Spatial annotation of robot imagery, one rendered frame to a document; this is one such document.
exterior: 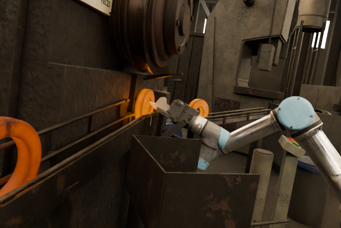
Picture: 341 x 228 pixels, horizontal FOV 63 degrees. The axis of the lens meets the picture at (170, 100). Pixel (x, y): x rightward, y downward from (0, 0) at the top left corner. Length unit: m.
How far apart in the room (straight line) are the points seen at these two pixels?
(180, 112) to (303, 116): 0.45
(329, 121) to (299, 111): 2.23
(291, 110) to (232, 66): 2.79
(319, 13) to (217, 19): 6.32
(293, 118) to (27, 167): 0.82
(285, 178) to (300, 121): 0.84
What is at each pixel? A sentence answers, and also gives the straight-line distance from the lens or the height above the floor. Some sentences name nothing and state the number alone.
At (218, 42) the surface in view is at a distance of 3.91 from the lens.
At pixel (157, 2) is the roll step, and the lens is 1.03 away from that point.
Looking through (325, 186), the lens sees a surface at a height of 0.29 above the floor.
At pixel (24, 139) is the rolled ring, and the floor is 0.73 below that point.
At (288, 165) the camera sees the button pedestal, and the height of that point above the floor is 0.47.
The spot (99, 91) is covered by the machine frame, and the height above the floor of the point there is 0.80.
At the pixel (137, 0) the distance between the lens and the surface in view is 1.00.
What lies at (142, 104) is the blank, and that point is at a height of 0.75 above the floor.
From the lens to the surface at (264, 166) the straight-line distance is 1.77.
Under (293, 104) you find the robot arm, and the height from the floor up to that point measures 0.85.
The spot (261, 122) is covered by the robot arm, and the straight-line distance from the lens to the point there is 1.23.
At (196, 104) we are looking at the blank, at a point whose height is 0.75.
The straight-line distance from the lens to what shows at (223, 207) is 0.58.
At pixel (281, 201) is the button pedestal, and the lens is 1.90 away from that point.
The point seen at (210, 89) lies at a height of 0.78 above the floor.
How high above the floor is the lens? 0.89
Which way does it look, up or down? 5 degrees down
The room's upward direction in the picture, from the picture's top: 9 degrees clockwise
